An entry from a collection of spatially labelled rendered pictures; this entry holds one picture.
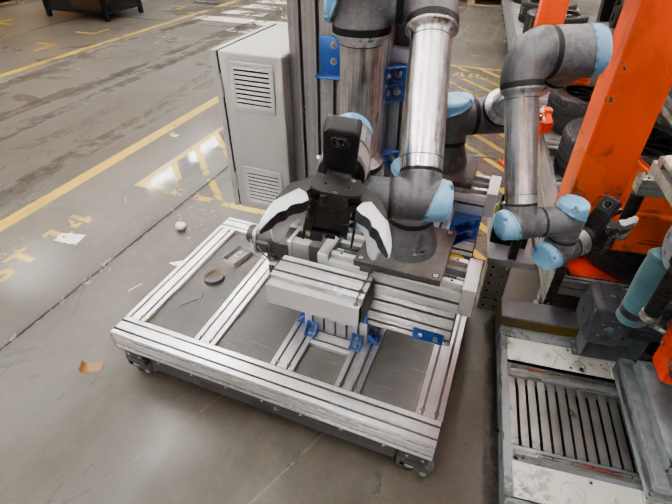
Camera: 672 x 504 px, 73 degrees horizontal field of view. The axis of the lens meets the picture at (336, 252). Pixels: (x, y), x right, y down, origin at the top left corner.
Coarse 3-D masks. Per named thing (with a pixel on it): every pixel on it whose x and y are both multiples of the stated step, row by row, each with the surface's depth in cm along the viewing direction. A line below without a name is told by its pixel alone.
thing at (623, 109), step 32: (640, 0) 121; (640, 32) 125; (640, 64) 129; (608, 96) 136; (640, 96) 134; (608, 128) 141; (640, 128) 139; (576, 160) 156; (608, 160) 147; (576, 192) 156; (608, 192) 153
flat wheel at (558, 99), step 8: (568, 88) 319; (576, 88) 319; (584, 88) 325; (592, 88) 321; (552, 96) 307; (560, 96) 299; (568, 96) 298; (576, 96) 328; (584, 96) 304; (552, 104) 307; (560, 104) 298; (568, 104) 293; (576, 104) 289; (584, 104) 286; (560, 112) 301; (568, 112) 294; (576, 112) 291; (584, 112) 287; (560, 120) 302; (568, 120) 296; (552, 128) 309; (560, 128) 303
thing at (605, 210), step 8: (608, 200) 119; (616, 200) 118; (600, 208) 120; (608, 208) 118; (616, 208) 118; (592, 216) 121; (600, 216) 120; (608, 216) 119; (592, 224) 121; (600, 224) 120; (600, 232) 121
